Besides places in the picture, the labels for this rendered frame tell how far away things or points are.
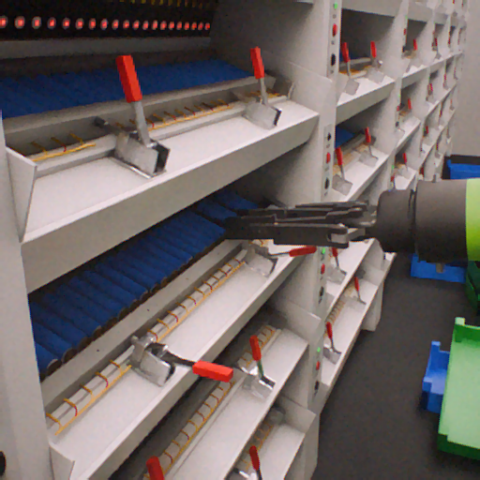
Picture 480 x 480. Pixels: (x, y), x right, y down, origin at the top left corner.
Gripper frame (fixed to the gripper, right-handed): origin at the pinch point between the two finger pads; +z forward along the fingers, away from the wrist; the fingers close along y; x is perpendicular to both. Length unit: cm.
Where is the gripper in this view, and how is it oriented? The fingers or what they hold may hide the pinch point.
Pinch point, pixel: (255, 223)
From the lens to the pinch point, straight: 74.0
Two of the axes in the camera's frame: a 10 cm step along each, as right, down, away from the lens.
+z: -9.1, 0.1, 4.2
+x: -1.4, -9.5, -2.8
